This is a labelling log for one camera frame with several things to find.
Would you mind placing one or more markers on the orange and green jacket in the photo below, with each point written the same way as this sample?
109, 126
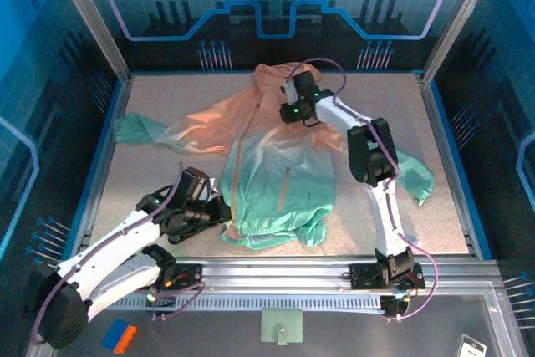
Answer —
267, 173

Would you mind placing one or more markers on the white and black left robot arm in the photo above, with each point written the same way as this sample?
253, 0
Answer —
113, 240

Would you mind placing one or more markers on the aluminium frame post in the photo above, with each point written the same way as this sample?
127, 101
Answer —
94, 18
457, 18

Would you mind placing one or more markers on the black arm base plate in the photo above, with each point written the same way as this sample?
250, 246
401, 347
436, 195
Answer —
188, 275
361, 275

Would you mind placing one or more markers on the black and white card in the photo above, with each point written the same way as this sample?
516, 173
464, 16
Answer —
472, 346

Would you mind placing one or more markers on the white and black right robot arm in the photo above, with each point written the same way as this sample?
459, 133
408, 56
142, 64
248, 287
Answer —
386, 215

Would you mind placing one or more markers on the grey-green metal bracket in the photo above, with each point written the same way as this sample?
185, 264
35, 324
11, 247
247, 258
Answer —
282, 323

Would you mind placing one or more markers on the blue and orange block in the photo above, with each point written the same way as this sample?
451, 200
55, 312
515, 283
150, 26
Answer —
117, 334

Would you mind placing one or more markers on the aluminium extrusion rail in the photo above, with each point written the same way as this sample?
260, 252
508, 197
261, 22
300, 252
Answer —
271, 273

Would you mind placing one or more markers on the blue table edge strip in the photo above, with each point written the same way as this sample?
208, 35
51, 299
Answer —
100, 152
460, 164

